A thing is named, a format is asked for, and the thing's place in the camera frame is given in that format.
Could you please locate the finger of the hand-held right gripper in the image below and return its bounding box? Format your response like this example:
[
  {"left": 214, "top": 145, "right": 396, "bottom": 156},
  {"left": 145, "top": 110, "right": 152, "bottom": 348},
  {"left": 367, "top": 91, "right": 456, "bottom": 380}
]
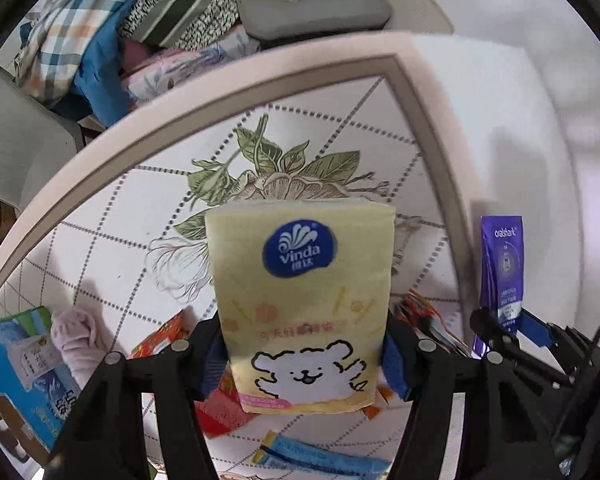
[
  {"left": 520, "top": 308, "right": 597, "bottom": 361},
  {"left": 469, "top": 308, "right": 577, "bottom": 387}
]

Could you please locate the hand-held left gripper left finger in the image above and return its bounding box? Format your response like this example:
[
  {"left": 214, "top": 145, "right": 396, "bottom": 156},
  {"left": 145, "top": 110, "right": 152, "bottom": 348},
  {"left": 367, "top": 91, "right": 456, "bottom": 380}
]
[{"left": 42, "top": 316, "right": 233, "bottom": 480}]

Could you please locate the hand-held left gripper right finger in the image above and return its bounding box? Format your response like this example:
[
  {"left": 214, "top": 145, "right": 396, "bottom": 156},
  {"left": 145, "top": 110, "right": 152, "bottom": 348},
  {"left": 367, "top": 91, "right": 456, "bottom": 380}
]
[{"left": 377, "top": 308, "right": 567, "bottom": 480}]

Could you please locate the purple toothpaste box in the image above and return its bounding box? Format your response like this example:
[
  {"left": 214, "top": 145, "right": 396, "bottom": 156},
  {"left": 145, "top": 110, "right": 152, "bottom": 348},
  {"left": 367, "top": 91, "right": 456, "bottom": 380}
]
[{"left": 472, "top": 215, "right": 525, "bottom": 357}]

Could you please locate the yellow tissue pack bear print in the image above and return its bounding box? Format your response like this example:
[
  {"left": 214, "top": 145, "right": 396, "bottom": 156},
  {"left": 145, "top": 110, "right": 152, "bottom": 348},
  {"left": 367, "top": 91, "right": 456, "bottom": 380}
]
[{"left": 204, "top": 199, "right": 397, "bottom": 415}]

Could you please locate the red snack packet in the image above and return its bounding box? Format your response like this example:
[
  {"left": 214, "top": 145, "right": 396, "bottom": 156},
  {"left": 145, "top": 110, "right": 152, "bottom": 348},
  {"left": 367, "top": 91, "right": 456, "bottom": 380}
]
[{"left": 129, "top": 308, "right": 257, "bottom": 437}]

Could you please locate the orange snack packet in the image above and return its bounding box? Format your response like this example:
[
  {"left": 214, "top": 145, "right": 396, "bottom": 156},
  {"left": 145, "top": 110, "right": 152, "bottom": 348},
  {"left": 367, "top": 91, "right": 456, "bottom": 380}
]
[{"left": 390, "top": 290, "right": 473, "bottom": 357}]

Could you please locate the blue yellow stick packet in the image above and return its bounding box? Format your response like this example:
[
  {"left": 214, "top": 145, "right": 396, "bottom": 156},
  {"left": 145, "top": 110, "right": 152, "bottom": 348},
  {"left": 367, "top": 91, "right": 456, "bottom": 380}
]
[{"left": 252, "top": 429, "right": 397, "bottom": 479}]

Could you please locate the pale pink sock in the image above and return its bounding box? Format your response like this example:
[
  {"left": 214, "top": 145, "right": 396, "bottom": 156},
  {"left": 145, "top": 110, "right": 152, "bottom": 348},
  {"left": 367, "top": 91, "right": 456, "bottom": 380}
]
[{"left": 50, "top": 308, "right": 113, "bottom": 392}]

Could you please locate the floral printed mat pink border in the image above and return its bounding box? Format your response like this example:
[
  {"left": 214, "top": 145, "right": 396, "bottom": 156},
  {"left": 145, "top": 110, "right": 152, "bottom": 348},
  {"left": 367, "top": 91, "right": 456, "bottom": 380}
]
[{"left": 0, "top": 32, "right": 481, "bottom": 480}]

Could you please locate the blue tissue box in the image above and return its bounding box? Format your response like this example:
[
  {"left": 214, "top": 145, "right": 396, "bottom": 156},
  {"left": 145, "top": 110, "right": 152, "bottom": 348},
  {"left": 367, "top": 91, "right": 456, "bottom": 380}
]
[{"left": 0, "top": 306, "right": 88, "bottom": 453}]

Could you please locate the grey fabric seat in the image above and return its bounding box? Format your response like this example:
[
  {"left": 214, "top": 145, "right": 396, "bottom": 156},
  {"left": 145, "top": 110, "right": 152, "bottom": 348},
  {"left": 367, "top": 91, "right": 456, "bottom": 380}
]
[{"left": 0, "top": 66, "right": 82, "bottom": 211}]

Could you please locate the pink floral cloth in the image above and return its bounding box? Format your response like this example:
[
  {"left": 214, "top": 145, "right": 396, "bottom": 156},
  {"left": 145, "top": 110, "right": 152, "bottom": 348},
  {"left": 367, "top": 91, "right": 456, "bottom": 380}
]
[{"left": 119, "top": 25, "right": 261, "bottom": 111}]

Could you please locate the blue cloth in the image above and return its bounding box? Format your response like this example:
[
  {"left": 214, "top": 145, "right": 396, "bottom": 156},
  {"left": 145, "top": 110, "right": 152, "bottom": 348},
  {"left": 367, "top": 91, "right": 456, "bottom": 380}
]
[{"left": 71, "top": 25, "right": 137, "bottom": 128}]

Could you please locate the grey seat cushion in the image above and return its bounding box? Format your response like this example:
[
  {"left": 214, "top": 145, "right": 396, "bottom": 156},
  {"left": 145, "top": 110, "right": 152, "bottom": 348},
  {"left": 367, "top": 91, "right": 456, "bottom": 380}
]
[{"left": 235, "top": 0, "right": 393, "bottom": 43}]

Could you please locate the plaid blanket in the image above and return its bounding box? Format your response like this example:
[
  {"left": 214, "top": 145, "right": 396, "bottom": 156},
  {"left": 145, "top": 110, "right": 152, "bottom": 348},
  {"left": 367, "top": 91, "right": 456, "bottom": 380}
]
[{"left": 14, "top": 0, "right": 181, "bottom": 111}]

